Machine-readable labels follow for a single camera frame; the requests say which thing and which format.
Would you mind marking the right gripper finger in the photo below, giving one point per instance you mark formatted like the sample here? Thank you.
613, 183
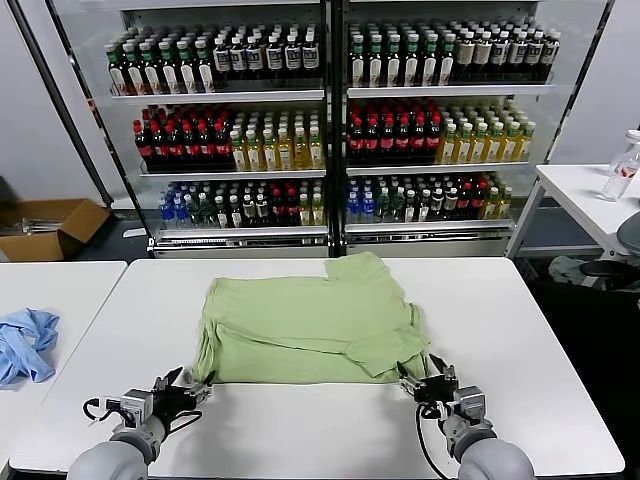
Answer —
412, 389
450, 377

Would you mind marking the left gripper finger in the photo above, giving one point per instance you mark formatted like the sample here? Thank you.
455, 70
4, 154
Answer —
161, 386
199, 390

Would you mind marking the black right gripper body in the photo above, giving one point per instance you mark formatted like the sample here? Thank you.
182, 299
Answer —
437, 395

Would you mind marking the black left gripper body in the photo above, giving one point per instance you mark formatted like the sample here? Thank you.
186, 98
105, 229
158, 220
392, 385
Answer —
170, 402

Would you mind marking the light green t-shirt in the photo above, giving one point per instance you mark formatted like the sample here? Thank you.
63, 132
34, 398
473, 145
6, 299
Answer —
310, 320

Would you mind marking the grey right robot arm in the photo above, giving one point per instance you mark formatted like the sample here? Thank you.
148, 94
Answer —
490, 460

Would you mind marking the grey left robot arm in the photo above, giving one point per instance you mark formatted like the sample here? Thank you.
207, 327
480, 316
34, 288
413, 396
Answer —
115, 460

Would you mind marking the crumpled light blue garment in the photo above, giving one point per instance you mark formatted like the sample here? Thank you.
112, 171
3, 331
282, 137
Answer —
30, 345

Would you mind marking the white floor strip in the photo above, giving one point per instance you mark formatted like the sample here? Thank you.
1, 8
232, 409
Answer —
133, 233

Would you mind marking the crumpled grey cloth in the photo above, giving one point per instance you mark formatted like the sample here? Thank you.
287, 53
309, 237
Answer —
565, 267

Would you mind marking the blue water bottle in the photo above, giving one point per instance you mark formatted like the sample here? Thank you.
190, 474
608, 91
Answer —
368, 209
353, 210
180, 216
165, 216

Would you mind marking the small dark bottle white label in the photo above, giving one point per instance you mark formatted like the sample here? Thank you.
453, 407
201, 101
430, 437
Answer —
221, 215
262, 212
423, 207
248, 212
234, 214
410, 209
437, 206
451, 205

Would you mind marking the green-tinted water bottle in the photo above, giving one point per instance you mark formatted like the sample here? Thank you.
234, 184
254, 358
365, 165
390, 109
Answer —
208, 215
397, 207
194, 215
383, 207

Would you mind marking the red-cap cola bottle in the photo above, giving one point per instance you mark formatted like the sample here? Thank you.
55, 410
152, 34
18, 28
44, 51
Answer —
276, 210
403, 142
158, 147
205, 147
291, 209
142, 147
222, 147
419, 142
190, 147
356, 142
434, 142
465, 202
388, 142
478, 200
174, 147
372, 142

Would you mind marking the yellow juice bottle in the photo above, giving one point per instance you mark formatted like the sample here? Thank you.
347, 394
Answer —
464, 149
506, 205
316, 154
525, 146
269, 156
317, 212
494, 148
448, 150
304, 212
510, 147
301, 155
254, 157
285, 156
491, 206
239, 157
479, 148

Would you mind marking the open cardboard box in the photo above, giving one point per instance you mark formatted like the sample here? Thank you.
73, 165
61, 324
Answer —
45, 245

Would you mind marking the black office chair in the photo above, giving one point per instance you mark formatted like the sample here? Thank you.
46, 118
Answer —
610, 270

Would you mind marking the silver metal bars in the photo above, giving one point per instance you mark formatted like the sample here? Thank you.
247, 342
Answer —
34, 227

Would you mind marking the person in grey-green top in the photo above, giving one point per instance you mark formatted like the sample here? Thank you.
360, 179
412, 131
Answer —
631, 235

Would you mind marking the white side table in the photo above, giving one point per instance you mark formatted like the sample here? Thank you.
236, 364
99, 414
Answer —
575, 182

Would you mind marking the clear plastic water bottle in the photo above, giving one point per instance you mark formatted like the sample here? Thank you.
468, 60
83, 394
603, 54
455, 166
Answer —
620, 175

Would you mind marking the white drinks display cabinet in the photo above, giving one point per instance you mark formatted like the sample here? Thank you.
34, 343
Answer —
219, 97
450, 91

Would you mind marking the dark slanted metal pole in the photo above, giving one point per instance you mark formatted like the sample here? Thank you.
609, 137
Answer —
59, 100

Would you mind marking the green-cap dark drink bottle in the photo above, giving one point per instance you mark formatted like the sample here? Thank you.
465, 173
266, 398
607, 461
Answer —
411, 65
205, 72
430, 65
375, 66
188, 72
358, 67
170, 74
117, 75
447, 64
393, 66
151, 74
134, 75

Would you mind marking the dark bottle tan label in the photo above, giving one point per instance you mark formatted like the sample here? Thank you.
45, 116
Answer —
551, 52
535, 53
501, 55
519, 54
465, 55
483, 55

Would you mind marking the dark bottle navy white label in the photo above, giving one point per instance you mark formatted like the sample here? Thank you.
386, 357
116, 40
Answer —
239, 60
222, 60
293, 56
274, 57
256, 59
310, 55

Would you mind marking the glass cabinet door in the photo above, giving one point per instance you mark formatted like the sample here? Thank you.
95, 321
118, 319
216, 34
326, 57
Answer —
89, 40
575, 50

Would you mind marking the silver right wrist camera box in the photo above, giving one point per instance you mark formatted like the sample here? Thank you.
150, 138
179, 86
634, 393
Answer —
470, 402

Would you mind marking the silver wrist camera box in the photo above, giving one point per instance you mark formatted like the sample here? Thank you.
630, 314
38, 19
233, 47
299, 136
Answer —
470, 402
135, 405

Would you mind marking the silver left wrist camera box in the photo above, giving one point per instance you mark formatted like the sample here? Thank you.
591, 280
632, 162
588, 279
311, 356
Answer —
135, 405

